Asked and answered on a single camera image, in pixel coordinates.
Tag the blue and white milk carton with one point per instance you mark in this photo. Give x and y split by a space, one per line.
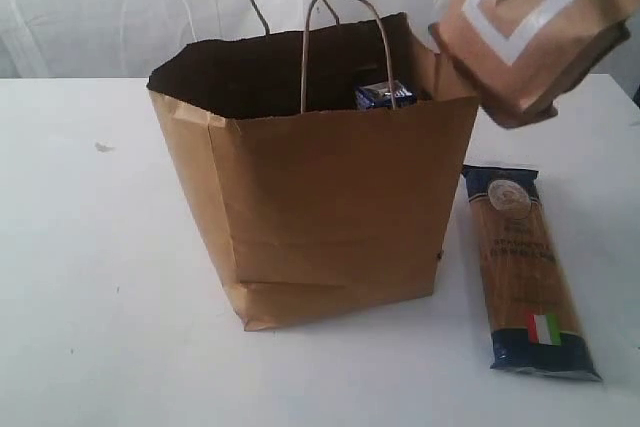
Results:
379 95

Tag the brown pouch with orange label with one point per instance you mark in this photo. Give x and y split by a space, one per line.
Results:
521 55

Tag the brown paper shopping bag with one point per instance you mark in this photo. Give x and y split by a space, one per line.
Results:
308 207

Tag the spaghetti packet with Italian flag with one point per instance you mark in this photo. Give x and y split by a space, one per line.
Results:
534 326

